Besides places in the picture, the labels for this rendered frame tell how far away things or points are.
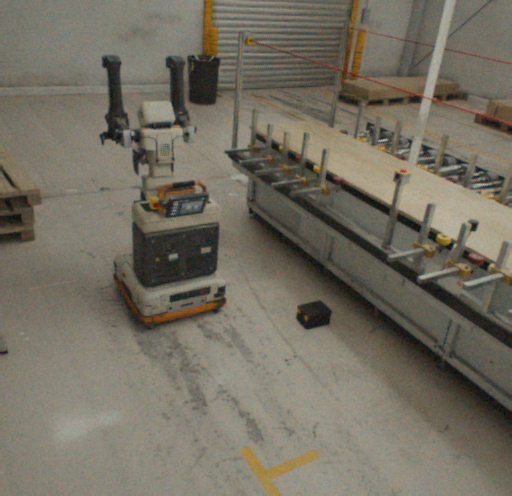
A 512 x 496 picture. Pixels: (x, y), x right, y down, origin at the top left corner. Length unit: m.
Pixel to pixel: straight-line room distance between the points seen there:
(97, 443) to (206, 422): 0.57
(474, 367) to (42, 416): 2.50
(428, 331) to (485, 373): 0.45
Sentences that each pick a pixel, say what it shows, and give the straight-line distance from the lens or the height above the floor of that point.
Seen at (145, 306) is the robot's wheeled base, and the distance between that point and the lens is 3.69.
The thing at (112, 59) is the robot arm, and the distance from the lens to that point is 3.81.
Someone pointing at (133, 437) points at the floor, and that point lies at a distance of 3.14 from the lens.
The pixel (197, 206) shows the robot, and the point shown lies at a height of 0.86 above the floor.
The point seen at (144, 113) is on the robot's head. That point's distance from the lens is 3.71.
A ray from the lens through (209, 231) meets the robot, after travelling 3.68.
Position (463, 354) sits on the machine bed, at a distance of 3.73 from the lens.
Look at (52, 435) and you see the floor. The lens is 3.21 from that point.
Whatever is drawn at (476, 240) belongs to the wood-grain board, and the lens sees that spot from 3.52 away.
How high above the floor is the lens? 2.28
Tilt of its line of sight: 28 degrees down
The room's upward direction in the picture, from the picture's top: 5 degrees clockwise
